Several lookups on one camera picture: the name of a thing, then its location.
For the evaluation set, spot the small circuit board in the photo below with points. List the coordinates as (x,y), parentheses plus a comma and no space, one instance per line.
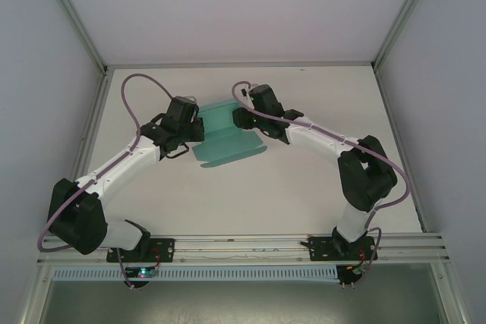
(357,270)

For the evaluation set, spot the teal paper box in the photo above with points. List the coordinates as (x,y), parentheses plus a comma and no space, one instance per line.
(224,138)

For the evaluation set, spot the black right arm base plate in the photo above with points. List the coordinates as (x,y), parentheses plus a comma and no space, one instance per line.
(322,248)

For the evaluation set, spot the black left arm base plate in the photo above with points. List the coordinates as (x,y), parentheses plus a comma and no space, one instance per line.
(163,250)

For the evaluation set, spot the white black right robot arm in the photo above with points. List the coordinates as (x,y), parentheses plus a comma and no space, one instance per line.
(315,142)

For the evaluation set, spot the circuit board with green light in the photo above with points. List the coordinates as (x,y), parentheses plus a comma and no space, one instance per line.
(142,273)

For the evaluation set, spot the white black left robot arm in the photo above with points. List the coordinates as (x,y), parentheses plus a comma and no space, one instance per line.
(114,172)

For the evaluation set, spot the aluminium frame post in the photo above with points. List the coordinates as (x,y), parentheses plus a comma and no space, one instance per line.
(406,13)
(72,16)

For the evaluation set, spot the aluminium frame crossbar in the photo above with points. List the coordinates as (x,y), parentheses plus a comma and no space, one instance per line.
(239,65)

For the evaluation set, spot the aluminium mounting rail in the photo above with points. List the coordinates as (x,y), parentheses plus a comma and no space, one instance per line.
(243,248)

